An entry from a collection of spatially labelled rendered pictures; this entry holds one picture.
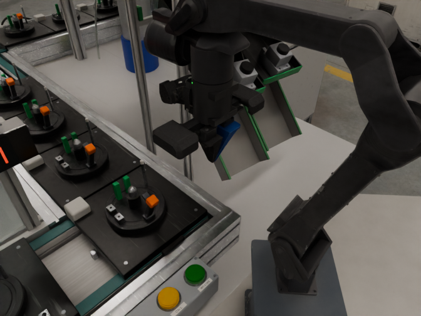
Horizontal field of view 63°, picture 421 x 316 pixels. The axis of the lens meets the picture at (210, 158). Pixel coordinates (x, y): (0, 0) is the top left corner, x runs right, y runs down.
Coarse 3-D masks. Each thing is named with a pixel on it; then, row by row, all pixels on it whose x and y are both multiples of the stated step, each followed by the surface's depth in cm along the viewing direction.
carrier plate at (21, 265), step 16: (0, 256) 72; (16, 256) 72; (32, 256) 72; (16, 272) 69; (32, 272) 69; (48, 272) 69; (32, 288) 66; (48, 288) 66; (32, 304) 64; (48, 304) 64; (64, 304) 64
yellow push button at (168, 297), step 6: (168, 288) 66; (174, 288) 66; (162, 294) 65; (168, 294) 65; (174, 294) 65; (162, 300) 64; (168, 300) 64; (174, 300) 64; (162, 306) 64; (168, 306) 64; (174, 306) 64
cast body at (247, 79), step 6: (246, 60) 75; (234, 66) 73; (240, 66) 73; (246, 66) 72; (252, 66) 73; (234, 72) 74; (240, 72) 73; (246, 72) 72; (252, 72) 74; (234, 78) 74; (240, 78) 73; (246, 78) 73; (252, 78) 74; (246, 84) 75; (252, 84) 76
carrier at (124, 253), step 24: (144, 168) 80; (96, 192) 86; (120, 192) 80; (144, 192) 83; (168, 192) 86; (72, 216) 78; (96, 216) 80; (120, 216) 76; (144, 216) 76; (168, 216) 80; (192, 216) 80; (96, 240) 75; (120, 240) 75; (144, 240) 75; (168, 240) 75; (120, 264) 70; (144, 264) 72
